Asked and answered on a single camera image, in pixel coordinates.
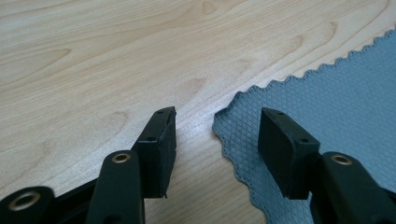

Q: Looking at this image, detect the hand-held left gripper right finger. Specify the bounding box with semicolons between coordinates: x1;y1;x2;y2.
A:
257;107;321;201

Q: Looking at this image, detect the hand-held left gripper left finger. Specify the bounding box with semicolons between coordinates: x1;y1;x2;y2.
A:
132;105;177;199

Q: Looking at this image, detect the grey-blue cleaning cloth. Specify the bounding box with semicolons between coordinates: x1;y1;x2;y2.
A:
212;28;396;224

